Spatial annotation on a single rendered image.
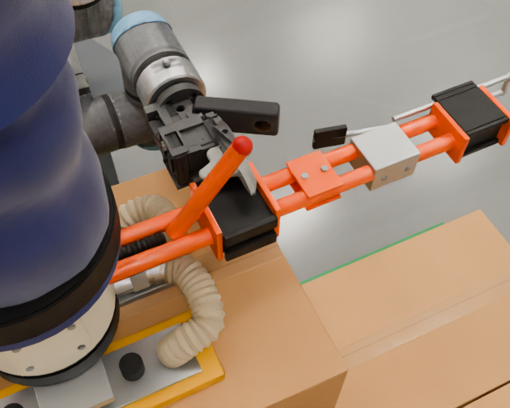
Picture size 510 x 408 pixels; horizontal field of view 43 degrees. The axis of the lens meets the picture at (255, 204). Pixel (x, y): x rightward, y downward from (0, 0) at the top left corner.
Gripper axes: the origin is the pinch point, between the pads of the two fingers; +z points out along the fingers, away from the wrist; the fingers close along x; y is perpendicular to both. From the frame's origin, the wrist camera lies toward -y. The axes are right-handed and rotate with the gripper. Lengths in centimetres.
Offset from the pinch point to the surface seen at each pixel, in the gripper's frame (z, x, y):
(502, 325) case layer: 11, -70, -57
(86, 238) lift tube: 7.8, 17.4, 20.2
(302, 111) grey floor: -111, -125, -75
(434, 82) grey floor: -101, -125, -132
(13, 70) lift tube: 8.6, 38.0, 20.5
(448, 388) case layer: 17, -70, -38
